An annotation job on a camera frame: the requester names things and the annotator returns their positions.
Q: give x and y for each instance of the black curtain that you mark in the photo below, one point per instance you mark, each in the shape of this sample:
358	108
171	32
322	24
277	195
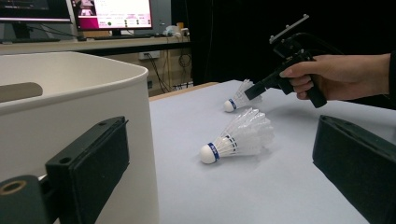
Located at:
233	46

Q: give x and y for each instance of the white plastic bin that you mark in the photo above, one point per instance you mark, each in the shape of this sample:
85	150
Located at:
77	102

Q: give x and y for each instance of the light wooden desk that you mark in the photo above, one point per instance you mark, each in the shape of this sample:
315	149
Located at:
93	45

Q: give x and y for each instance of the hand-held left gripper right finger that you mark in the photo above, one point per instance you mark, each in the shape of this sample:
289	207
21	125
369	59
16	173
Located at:
358	165

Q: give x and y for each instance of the bright computer monitor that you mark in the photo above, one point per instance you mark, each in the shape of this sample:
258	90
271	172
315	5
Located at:
118	12

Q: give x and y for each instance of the white wall outlet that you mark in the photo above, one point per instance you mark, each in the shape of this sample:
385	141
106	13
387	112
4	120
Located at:
148	55

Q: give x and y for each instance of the dark computer monitor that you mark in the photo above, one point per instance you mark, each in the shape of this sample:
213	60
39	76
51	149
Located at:
31	9

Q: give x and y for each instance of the white feather shuttlecock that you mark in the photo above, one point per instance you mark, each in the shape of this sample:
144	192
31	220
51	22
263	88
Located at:
239	99
243	137

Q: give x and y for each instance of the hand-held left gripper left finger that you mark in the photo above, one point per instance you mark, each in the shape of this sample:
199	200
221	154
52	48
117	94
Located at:
96	155

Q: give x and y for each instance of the black keyboard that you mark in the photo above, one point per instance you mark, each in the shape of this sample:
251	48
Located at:
124	36

